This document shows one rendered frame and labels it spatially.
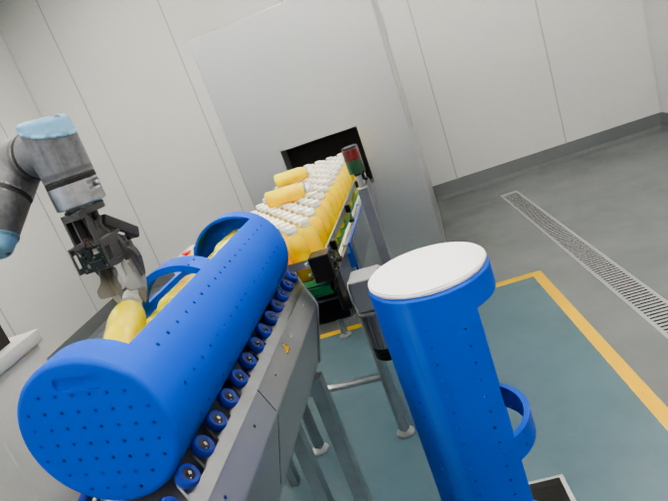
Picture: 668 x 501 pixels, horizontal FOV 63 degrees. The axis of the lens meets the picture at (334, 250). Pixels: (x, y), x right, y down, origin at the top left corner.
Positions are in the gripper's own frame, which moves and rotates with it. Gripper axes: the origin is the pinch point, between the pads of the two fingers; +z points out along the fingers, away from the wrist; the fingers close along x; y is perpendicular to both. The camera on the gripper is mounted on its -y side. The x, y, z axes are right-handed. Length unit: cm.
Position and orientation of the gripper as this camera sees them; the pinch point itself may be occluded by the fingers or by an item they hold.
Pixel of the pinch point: (134, 296)
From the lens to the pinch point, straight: 115.1
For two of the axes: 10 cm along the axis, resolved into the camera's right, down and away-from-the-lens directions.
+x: 9.4, -2.7, -2.2
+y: -1.3, 3.3, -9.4
